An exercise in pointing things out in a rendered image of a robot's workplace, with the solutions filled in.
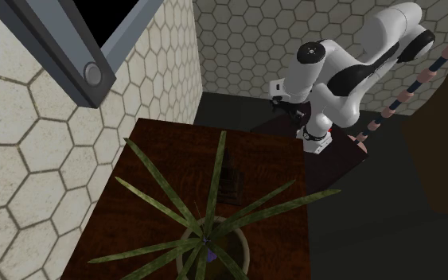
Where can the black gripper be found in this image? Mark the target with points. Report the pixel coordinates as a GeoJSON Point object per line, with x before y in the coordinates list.
{"type": "Point", "coordinates": [290, 111]}

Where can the brown armchair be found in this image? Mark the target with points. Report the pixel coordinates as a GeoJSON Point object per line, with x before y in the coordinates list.
{"type": "Point", "coordinates": [446, 147]}

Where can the grey framed window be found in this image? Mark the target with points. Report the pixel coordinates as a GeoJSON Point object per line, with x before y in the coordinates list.
{"type": "Point", "coordinates": [49, 35]}

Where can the dark brown stepped block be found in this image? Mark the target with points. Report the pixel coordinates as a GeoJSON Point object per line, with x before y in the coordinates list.
{"type": "Point", "coordinates": [231, 186]}

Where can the dark red robot stand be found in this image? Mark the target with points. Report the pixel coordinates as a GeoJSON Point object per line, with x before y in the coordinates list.
{"type": "Point", "coordinates": [336, 166]}

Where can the green spiky plant beige pot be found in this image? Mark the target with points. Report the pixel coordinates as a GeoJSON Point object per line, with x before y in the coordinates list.
{"type": "Point", "coordinates": [212, 186]}

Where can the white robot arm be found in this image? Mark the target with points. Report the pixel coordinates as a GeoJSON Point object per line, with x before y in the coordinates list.
{"type": "Point", "coordinates": [378, 27]}

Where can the black and pink striped pole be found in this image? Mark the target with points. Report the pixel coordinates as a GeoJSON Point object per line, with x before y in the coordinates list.
{"type": "Point", "coordinates": [404, 95]}

